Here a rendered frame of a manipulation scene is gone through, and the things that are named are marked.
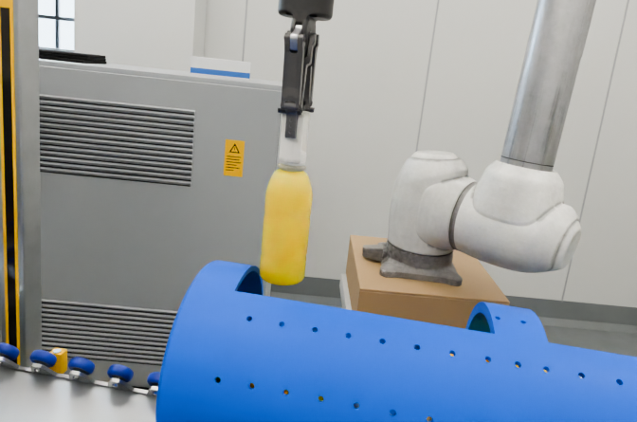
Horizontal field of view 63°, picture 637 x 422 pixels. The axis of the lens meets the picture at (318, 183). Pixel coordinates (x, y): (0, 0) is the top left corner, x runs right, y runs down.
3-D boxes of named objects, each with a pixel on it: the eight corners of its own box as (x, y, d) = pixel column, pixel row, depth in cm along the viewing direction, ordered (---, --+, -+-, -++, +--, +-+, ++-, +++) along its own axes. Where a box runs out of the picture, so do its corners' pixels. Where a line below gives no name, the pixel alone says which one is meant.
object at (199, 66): (192, 74, 224) (193, 56, 223) (248, 80, 228) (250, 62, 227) (190, 74, 213) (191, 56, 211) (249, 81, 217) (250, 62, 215)
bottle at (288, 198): (300, 291, 76) (314, 166, 72) (253, 285, 76) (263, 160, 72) (307, 273, 83) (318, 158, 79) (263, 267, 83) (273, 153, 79)
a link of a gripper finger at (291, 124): (300, 100, 71) (295, 101, 68) (296, 137, 72) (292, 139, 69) (289, 100, 71) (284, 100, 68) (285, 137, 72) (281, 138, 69)
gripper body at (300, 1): (286, -10, 75) (282, 56, 77) (273, -20, 67) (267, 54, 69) (338, -6, 74) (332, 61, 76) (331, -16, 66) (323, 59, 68)
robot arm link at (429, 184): (409, 226, 132) (423, 140, 127) (476, 248, 121) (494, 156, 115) (372, 239, 120) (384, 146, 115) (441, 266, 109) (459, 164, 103)
